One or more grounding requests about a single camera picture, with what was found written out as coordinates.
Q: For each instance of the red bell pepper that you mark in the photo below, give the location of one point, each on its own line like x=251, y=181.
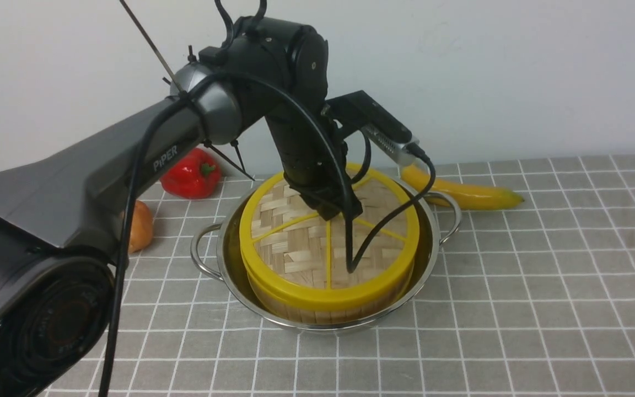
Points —
x=194, y=177

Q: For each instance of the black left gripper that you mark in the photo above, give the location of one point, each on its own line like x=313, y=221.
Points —
x=307, y=166

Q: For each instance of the grey checkered tablecloth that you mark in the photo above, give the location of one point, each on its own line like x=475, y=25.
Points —
x=536, y=301

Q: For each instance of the yellow rimmed bamboo steamer basket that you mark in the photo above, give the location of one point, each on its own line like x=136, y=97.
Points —
x=331, y=303

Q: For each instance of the yellow banana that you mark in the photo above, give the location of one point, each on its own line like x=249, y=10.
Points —
x=470, y=197

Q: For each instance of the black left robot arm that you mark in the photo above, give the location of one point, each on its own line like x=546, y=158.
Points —
x=65, y=221

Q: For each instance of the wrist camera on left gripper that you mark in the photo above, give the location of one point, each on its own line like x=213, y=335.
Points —
x=358, y=111

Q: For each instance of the woven bamboo steamer lid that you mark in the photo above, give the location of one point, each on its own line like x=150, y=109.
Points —
x=280, y=235

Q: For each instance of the stainless steel pot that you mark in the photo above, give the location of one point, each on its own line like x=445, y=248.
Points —
x=231, y=270

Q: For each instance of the brown potato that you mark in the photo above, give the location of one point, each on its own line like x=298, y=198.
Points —
x=142, y=230

